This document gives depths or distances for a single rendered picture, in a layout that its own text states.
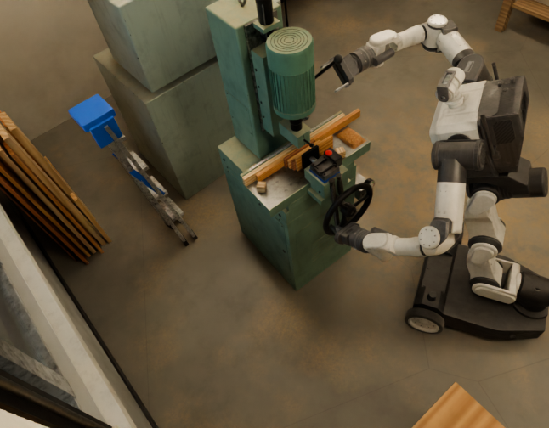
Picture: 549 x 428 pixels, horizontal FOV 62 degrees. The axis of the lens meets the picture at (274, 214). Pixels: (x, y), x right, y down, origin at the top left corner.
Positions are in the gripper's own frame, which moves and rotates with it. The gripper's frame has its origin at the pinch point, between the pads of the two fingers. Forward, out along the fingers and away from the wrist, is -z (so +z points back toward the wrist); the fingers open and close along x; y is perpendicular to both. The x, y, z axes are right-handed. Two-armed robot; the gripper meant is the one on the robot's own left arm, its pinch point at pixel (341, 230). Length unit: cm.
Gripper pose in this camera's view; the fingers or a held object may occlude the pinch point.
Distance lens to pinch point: 195.2
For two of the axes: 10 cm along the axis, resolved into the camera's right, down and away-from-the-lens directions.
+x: 8.0, -5.1, 3.1
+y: -3.6, -8.3, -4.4
